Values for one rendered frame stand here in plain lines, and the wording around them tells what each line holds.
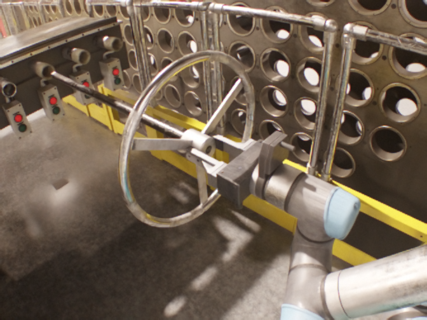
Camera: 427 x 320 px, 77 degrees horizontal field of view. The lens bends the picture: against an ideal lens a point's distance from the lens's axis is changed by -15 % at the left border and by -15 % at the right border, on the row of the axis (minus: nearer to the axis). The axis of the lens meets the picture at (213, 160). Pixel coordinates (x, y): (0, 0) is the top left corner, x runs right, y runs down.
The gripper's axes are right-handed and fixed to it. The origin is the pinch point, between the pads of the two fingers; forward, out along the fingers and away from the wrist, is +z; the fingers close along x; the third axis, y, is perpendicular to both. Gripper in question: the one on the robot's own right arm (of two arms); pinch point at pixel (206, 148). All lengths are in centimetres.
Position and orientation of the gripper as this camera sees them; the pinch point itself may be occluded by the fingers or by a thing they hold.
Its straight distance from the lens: 62.7
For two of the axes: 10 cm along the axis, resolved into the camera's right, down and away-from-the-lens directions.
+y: 0.6, 7.8, 6.2
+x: 6.6, -4.9, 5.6
